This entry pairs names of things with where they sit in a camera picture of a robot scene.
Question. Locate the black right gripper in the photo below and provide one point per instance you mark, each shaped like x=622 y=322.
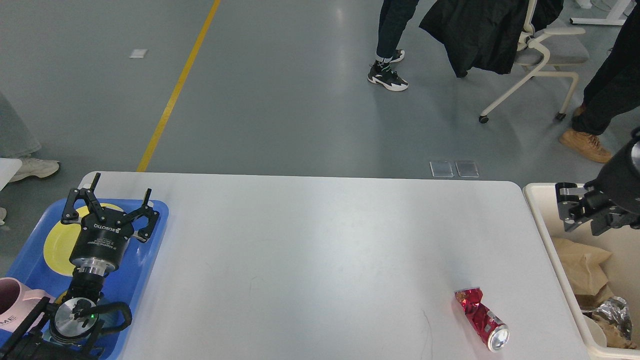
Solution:
x=618 y=180

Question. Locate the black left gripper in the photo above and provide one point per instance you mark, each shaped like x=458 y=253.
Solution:
x=102 y=242

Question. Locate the brown paper bag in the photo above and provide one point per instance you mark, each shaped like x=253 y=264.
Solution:
x=582 y=265

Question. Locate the yellow plate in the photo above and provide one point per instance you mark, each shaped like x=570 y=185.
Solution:
x=59 y=244

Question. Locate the silver foil bag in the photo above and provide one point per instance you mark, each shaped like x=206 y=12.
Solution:
x=616 y=311

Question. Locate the pink mug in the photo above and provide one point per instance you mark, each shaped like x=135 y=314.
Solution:
x=17 y=300

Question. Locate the crushed red can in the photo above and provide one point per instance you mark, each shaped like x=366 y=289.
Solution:
x=493 y=332

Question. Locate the white tissue block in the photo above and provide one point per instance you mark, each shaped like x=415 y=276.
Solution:
x=596 y=331

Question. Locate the brown paper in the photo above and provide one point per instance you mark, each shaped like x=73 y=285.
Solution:
x=614 y=337

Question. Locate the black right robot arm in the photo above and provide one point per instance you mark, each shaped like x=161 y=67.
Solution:
x=611 y=200

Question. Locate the white waste bin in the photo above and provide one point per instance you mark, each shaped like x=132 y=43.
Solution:
x=622 y=268

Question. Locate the blue plastic tray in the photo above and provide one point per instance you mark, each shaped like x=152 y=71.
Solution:
x=132 y=280

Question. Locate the person in light clothes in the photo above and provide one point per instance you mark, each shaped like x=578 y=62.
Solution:
x=17 y=142

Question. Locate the person with tan boots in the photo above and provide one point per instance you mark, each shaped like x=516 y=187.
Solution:
x=614 y=90

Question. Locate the right floor outlet plate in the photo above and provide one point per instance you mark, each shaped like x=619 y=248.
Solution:
x=467 y=169

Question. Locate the floor outlet plate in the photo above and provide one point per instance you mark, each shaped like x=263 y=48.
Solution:
x=467 y=169
x=441 y=169

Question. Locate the left floor outlet plate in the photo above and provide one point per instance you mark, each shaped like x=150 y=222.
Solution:
x=441 y=169

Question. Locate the white office chair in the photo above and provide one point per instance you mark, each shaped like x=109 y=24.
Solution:
x=544 y=53

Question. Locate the white desk leg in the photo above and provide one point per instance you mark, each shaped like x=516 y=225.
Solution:
x=614 y=17

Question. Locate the black jacket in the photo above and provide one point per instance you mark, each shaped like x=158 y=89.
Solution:
x=481 y=34

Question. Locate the person in dark jeans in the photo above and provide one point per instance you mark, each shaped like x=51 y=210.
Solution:
x=393 y=18

